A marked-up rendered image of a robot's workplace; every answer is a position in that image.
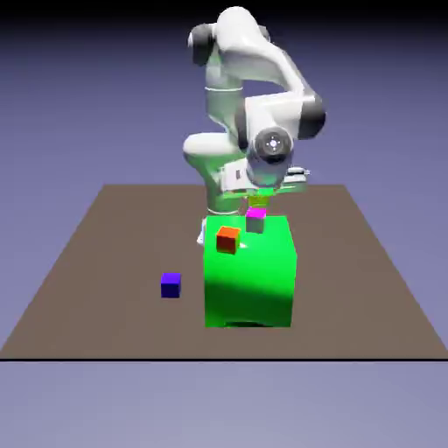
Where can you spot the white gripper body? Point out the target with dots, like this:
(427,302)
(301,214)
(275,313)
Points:
(292,182)

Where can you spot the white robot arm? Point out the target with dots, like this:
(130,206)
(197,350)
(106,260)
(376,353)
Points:
(259,56)

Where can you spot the small magenta cube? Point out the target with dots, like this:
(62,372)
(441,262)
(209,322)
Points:
(255,220)

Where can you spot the small orange cube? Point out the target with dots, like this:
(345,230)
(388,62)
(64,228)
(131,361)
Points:
(227,240)

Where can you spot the small blue cube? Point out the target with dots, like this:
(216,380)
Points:
(170,286)

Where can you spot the large green box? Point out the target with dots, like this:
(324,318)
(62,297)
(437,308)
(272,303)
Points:
(250,280)

